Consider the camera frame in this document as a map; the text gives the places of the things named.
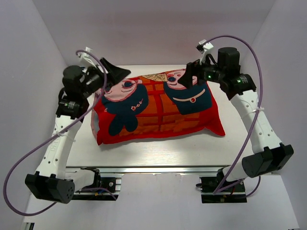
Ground aluminium table edge rail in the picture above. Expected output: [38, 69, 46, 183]
[64, 164, 273, 175]

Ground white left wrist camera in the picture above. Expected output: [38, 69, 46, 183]
[75, 46, 98, 69]

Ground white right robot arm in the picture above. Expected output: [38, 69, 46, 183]
[178, 45, 294, 191]

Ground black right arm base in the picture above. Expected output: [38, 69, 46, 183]
[195, 177, 247, 204]

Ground red patterned pillowcase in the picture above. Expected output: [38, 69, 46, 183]
[94, 69, 225, 145]

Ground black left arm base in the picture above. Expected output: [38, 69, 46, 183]
[72, 177, 121, 201]

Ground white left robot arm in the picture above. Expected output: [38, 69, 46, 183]
[25, 58, 131, 204]

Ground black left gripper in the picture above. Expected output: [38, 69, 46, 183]
[79, 58, 130, 98]

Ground white pillow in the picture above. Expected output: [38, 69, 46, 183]
[91, 109, 99, 139]

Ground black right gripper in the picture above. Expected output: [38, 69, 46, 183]
[177, 53, 224, 90]

